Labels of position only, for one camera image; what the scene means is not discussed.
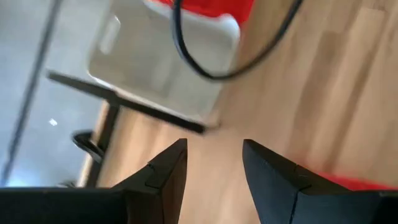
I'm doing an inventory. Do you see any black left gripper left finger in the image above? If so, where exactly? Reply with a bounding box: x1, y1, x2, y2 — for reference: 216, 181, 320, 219
111, 138, 188, 224

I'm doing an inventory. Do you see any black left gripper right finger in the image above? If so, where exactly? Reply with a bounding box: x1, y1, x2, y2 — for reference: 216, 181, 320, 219
243, 138, 380, 224

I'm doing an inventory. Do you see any white plastic basket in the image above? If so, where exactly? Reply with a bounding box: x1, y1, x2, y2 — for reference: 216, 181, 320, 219
88, 0, 242, 124

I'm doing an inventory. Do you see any red slotted plastic basket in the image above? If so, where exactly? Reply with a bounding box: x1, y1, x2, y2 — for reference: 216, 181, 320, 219
155, 0, 256, 27
313, 170, 398, 191

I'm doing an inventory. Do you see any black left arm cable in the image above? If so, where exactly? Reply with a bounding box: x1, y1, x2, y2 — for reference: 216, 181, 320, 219
172, 0, 304, 82

